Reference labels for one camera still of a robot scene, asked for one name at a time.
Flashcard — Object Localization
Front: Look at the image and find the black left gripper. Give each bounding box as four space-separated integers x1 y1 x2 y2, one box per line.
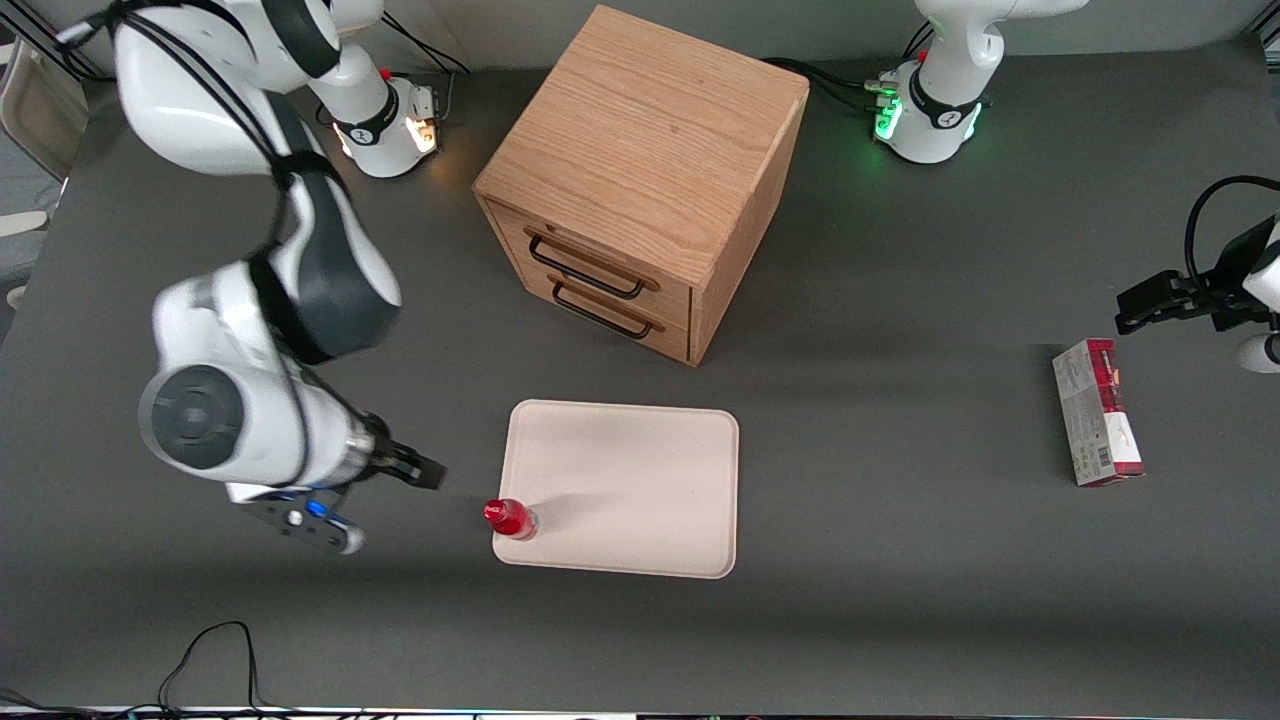
1115 218 1279 336

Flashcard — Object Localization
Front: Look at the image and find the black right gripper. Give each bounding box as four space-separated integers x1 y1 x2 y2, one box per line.
362 412 447 492

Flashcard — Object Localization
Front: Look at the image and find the red coke bottle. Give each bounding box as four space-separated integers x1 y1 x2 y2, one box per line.
484 497 540 542

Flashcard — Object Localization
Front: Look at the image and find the beige rectangular tray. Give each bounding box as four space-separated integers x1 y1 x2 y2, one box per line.
492 399 740 580

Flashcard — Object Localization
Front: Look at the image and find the red plaid cardboard box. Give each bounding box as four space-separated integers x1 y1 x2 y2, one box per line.
1052 338 1146 488

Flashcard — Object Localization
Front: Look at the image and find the wooden drawer cabinet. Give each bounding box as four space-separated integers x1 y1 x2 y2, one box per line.
472 5 809 368

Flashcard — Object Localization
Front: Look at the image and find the beige plastic chair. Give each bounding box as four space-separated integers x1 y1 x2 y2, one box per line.
0 38 91 184

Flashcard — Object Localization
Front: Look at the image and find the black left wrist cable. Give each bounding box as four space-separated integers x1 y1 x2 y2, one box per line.
1184 176 1280 291

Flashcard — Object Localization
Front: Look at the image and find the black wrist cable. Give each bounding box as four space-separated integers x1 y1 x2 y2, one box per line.
1184 176 1280 291
55 0 346 263

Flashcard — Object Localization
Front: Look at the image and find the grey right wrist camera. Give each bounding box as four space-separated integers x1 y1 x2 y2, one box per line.
225 482 367 557

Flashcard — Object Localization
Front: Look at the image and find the black wire drawer handle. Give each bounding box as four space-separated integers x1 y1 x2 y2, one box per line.
528 232 647 300
552 280 654 340

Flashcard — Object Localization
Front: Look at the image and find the black looped table cable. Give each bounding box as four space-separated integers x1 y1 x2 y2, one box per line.
158 621 266 714

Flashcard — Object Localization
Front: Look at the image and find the black left arm base cable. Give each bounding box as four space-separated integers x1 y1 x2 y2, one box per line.
764 57 891 113

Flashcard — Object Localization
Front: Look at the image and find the black arm base cable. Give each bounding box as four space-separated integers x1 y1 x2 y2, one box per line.
380 12 474 123
764 57 891 113

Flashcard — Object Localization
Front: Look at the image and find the black right arm base cable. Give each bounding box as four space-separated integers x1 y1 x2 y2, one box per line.
380 12 474 123

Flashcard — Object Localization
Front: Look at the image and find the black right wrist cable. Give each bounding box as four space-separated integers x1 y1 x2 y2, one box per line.
55 0 346 263

